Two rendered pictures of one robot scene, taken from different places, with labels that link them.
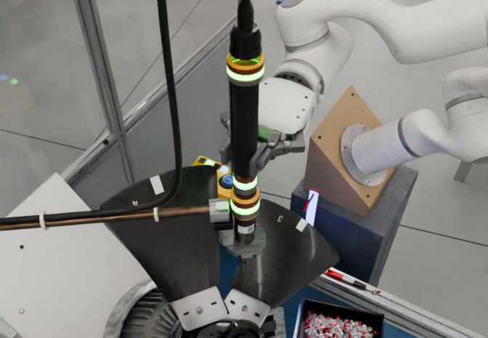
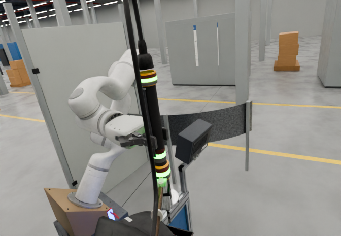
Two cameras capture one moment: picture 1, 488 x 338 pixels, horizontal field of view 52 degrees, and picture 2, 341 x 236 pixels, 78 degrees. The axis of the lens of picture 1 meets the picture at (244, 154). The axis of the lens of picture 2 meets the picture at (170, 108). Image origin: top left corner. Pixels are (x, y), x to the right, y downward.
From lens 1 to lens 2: 0.62 m
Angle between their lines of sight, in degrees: 68
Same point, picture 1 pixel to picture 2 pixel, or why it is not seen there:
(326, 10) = (97, 85)
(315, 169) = (78, 225)
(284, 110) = (135, 119)
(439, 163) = not seen: hidden behind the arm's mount
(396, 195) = (107, 201)
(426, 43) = (127, 82)
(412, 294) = not seen: outside the picture
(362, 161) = (91, 198)
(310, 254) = (146, 218)
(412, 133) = (101, 162)
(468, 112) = not seen: hidden behind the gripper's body
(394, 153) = (101, 177)
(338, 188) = (95, 220)
